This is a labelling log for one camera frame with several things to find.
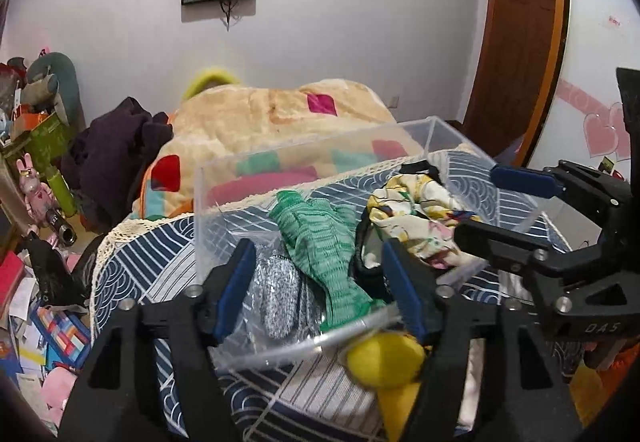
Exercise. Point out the pink heart wall sticker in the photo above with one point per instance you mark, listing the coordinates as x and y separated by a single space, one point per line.
605 132

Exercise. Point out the blue patterned bed sheet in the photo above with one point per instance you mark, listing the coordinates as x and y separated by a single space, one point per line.
200 252

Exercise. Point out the yellow-green plush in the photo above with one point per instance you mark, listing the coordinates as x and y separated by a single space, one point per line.
210 79

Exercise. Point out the pink rabbit toy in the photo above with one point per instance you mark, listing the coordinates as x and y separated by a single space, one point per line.
37 194

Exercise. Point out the grey plush toy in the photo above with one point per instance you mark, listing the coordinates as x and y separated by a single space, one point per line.
55 82

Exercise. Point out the clear plastic box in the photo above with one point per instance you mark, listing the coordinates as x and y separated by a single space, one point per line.
320 222

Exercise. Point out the green knitted sock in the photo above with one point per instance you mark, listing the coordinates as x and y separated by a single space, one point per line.
320 247

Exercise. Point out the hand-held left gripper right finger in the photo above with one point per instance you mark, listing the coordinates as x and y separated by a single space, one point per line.
400 274

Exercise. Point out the grey speckled sock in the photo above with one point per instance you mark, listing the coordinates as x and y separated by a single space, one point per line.
280 292

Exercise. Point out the yellow sock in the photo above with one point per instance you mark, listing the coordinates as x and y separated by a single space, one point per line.
390 372

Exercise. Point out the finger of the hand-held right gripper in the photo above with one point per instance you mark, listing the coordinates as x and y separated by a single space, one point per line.
492 242
520 180

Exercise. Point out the beige patchwork blanket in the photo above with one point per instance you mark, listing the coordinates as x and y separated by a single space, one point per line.
250 122

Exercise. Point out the floral yellow cloth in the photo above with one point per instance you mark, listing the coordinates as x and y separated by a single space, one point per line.
415 212

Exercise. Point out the colourful patterned box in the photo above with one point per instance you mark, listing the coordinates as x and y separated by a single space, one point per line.
62 334

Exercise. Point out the dark purple garment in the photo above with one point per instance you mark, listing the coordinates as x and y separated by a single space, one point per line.
115 147

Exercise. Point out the brown wooden door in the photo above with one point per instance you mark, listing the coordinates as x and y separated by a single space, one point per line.
515 37

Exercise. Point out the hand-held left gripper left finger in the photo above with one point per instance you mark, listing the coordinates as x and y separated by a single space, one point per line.
239 272

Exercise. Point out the pink plush toy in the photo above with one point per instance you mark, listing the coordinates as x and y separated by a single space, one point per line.
57 392

